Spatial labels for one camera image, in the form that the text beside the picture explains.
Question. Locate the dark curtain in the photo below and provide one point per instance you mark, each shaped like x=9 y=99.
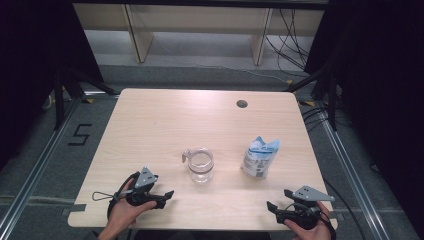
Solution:
x=26 y=66
x=383 y=66

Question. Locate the clear glass jar beige lid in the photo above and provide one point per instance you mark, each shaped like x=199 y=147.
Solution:
x=200 y=176

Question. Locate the aluminium floor rail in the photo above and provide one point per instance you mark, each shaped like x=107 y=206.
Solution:
x=40 y=160
x=350 y=173

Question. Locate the person's left hand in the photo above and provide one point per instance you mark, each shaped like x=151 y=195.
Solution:
x=125 y=215

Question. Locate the black metal stand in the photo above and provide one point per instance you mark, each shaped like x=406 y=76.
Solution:
x=59 y=106
x=332 y=106

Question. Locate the grey tape strip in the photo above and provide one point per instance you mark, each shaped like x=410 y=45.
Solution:
x=336 y=215
x=78 y=208

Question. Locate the white blue bag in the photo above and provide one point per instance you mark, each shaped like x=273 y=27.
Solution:
x=258 y=160

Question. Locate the light wooden shelf unit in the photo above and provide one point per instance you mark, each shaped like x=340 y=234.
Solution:
x=200 y=18

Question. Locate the person's dark clothing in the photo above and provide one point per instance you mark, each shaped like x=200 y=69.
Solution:
x=200 y=236

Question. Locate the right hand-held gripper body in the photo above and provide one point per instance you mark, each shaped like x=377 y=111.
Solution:
x=305 y=213

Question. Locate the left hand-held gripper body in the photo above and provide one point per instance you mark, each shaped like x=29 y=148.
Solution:
x=145 y=176

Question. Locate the yellow black floor tape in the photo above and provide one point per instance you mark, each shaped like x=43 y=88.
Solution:
x=308 y=103
x=88 y=100

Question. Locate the person's right hand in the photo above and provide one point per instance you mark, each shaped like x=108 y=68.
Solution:
x=313 y=235

